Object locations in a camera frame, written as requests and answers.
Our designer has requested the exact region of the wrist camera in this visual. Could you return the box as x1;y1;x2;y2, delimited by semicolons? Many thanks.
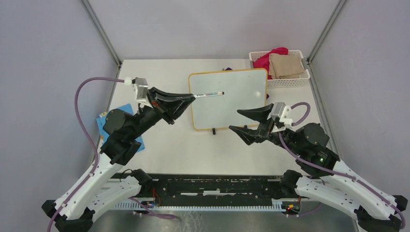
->
132;77;149;105
270;102;293;128

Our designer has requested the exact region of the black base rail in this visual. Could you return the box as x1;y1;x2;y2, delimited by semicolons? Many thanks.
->
112;173;313;208

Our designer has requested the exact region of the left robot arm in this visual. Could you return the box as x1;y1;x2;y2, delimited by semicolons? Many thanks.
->
42;87;196;232

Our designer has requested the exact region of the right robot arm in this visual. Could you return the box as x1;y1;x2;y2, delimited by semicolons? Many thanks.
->
230;102;408;232

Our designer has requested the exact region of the purple cloth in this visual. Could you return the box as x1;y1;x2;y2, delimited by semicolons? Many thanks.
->
222;67;270;99

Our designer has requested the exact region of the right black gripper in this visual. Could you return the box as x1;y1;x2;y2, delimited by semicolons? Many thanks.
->
228;102;303;155

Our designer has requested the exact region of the purple cable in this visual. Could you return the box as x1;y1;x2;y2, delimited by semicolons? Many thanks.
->
46;76;132;232
278;101;407;230

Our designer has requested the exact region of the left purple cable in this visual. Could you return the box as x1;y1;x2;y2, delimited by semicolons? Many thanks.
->
46;76;132;232

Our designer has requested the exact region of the white plastic basket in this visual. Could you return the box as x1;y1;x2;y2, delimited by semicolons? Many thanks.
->
249;50;311;88

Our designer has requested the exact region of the blue capped whiteboard marker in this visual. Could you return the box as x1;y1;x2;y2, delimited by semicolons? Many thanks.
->
194;91;225;98

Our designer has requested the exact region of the beige cloth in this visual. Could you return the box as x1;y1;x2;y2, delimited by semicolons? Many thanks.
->
268;53;305;79

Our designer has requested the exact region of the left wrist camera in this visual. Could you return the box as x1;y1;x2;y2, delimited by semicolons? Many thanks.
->
132;77;149;105

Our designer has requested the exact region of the yellow framed whiteboard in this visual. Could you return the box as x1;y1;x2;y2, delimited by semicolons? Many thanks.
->
188;68;268;131

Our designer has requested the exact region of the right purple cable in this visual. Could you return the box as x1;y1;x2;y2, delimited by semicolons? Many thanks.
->
278;101;407;230

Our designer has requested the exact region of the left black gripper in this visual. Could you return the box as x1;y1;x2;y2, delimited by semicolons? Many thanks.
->
129;86;196;139

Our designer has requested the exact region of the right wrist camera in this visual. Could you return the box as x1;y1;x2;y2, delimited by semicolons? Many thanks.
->
270;102;293;128

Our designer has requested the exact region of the red cloth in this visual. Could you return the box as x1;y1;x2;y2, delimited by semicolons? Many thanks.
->
253;47;289;79

